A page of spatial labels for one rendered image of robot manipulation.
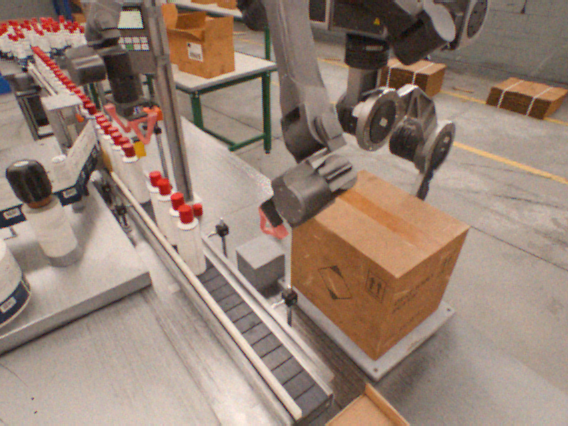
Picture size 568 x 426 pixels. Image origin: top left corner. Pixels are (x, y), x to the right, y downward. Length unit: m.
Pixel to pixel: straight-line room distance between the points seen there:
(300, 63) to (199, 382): 0.67
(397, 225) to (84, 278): 0.80
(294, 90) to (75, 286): 0.79
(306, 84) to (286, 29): 0.09
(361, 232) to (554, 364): 1.63
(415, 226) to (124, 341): 0.72
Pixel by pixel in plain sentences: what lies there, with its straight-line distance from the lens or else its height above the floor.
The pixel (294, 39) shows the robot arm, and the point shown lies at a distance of 0.61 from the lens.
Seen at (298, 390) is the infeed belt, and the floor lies 0.88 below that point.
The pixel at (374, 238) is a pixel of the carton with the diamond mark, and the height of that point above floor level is 1.12.
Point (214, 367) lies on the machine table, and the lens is 0.92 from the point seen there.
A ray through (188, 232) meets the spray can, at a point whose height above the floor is 1.03.
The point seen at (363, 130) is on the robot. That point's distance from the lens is 1.17.
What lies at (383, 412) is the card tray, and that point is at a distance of 0.88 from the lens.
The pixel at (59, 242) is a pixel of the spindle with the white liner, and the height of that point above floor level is 0.96.
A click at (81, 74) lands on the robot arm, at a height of 1.38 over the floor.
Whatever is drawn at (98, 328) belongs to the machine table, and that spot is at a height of 0.83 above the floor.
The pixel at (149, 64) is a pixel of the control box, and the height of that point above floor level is 1.31.
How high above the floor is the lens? 1.61
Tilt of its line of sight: 38 degrees down
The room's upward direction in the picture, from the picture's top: straight up
